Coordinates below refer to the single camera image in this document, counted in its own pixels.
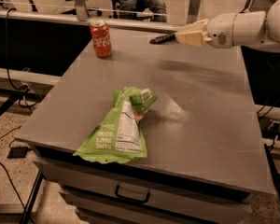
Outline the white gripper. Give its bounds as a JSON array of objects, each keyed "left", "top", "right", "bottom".
[{"left": 175, "top": 13, "right": 236, "bottom": 49}]

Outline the dark chocolate rxbar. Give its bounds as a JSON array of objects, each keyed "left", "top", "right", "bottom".
[{"left": 149, "top": 33, "right": 176, "bottom": 45}]

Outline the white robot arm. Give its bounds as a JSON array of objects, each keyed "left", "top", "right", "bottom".
[{"left": 175, "top": 0, "right": 280, "bottom": 53}]

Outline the green rice chip bag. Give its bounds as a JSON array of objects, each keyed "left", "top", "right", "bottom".
[{"left": 74, "top": 87, "right": 157, "bottom": 164}]

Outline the person in jeans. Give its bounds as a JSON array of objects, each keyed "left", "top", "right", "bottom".
[{"left": 119, "top": 0, "right": 167, "bottom": 22}]

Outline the orange soda can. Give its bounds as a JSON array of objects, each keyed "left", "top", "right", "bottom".
[{"left": 90, "top": 20, "right": 112, "bottom": 58}]

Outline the grey drawer cabinet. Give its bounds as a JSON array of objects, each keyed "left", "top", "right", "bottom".
[{"left": 33, "top": 147, "right": 256, "bottom": 224}]

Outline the black power adapter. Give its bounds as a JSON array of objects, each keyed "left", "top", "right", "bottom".
[{"left": 7, "top": 147, "right": 29, "bottom": 159}]

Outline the metal bracket post right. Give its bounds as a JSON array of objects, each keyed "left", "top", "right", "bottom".
[{"left": 187, "top": 0, "right": 201, "bottom": 23}]

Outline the metal bracket post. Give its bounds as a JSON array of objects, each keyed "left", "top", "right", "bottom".
[
  {"left": 74, "top": 0, "right": 89, "bottom": 21},
  {"left": 187, "top": 0, "right": 201, "bottom": 23}
]

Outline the metal bracket post left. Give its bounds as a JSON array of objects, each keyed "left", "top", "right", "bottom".
[{"left": 74, "top": 0, "right": 89, "bottom": 21}]

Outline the black drawer handle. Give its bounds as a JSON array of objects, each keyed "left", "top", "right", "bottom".
[{"left": 114, "top": 184, "right": 151, "bottom": 204}]

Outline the black cable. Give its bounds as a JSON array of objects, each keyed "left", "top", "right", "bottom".
[{"left": 5, "top": 7, "right": 43, "bottom": 114}]

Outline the grey metal rail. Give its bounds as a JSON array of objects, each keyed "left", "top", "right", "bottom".
[{"left": 0, "top": 9, "right": 181, "bottom": 34}]

